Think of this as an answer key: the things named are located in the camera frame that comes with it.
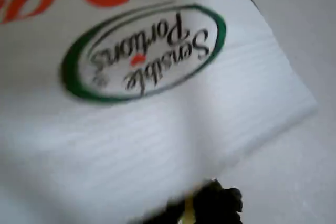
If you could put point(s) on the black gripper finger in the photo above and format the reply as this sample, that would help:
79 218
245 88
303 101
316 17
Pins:
162 213
220 205

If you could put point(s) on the veggie straw packet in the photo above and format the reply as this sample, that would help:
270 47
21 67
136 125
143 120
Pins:
157 129

